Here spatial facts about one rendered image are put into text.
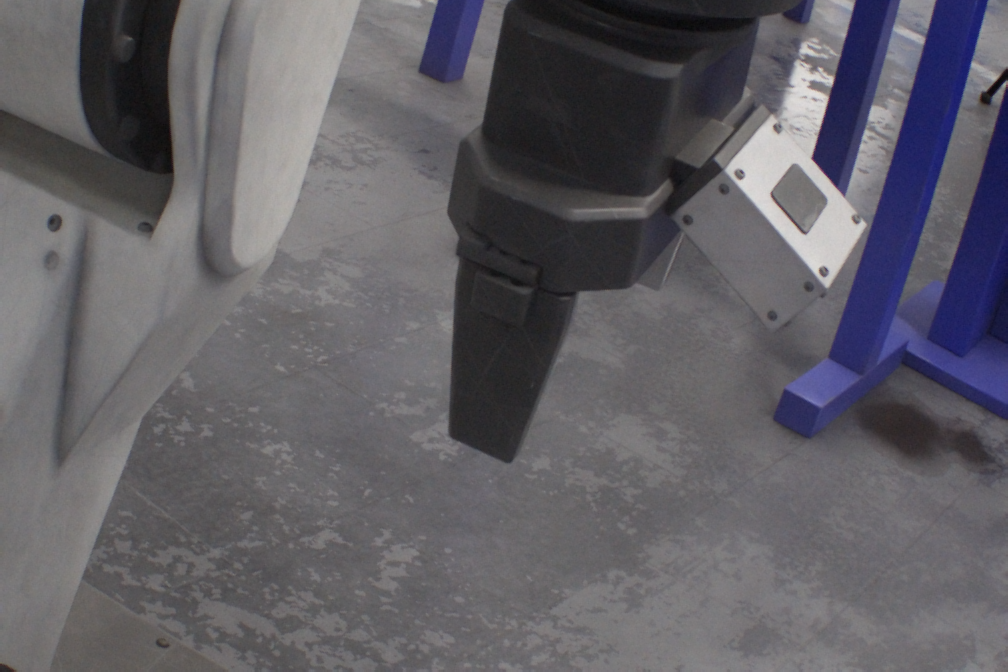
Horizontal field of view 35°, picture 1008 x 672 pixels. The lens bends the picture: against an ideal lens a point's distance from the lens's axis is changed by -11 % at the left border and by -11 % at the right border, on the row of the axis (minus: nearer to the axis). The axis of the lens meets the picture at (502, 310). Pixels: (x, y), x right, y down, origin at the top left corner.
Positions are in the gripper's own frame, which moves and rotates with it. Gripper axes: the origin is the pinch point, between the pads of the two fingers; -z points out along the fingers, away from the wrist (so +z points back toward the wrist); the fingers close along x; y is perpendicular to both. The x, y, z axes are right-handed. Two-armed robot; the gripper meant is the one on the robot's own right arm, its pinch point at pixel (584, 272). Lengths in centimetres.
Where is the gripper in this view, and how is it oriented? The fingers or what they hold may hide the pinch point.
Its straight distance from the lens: 51.6
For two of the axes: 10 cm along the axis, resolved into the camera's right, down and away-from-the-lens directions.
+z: 1.6, -8.0, -5.7
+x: 4.5, -4.6, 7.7
